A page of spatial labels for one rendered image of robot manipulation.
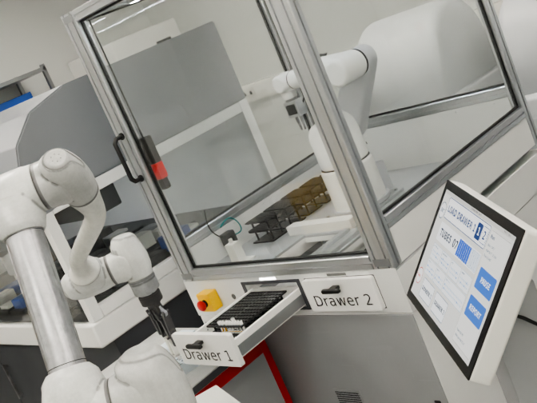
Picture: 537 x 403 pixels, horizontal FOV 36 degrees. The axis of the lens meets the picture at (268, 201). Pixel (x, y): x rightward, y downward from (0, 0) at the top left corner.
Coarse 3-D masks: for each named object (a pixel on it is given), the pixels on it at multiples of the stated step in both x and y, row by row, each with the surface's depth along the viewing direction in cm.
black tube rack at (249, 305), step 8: (248, 296) 280; (256, 296) 277; (264, 296) 274; (272, 296) 270; (280, 296) 268; (240, 304) 276; (248, 304) 273; (256, 304) 270; (264, 304) 266; (272, 304) 272; (232, 312) 272; (240, 312) 269; (248, 312) 266; (256, 312) 262; (264, 312) 264; (216, 320) 270; (224, 320) 267; (240, 320) 261; (248, 320) 258; (256, 320) 264; (216, 328) 270
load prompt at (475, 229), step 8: (448, 208) 198; (456, 208) 193; (464, 208) 188; (448, 216) 196; (456, 216) 191; (464, 216) 186; (472, 216) 181; (456, 224) 190; (464, 224) 185; (472, 224) 180; (480, 224) 176; (488, 224) 171; (464, 232) 183; (472, 232) 179; (480, 232) 174; (488, 232) 170; (472, 240) 178; (480, 240) 173
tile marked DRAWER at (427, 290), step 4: (424, 280) 200; (424, 284) 199; (428, 284) 197; (424, 288) 198; (428, 288) 196; (432, 288) 193; (420, 292) 200; (424, 292) 198; (428, 292) 195; (432, 292) 192; (420, 296) 200; (424, 296) 197; (428, 296) 194; (424, 300) 196; (428, 300) 193; (428, 304) 193
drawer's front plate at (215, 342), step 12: (180, 336) 263; (192, 336) 258; (204, 336) 254; (216, 336) 249; (228, 336) 245; (180, 348) 266; (204, 348) 257; (216, 348) 252; (228, 348) 248; (192, 360) 265; (204, 360) 260; (228, 360) 251; (240, 360) 247
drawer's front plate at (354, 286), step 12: (360, 276) 246; (372, 276) 243; (312, 288) 261; (324, 288) 257; (348, 288) 250; (360, 288) 247; (372, 288) 243; (312, 300) 264; (336, 300) 256; (348, 300) 252; (360, 300) 249; (372, 300) 246
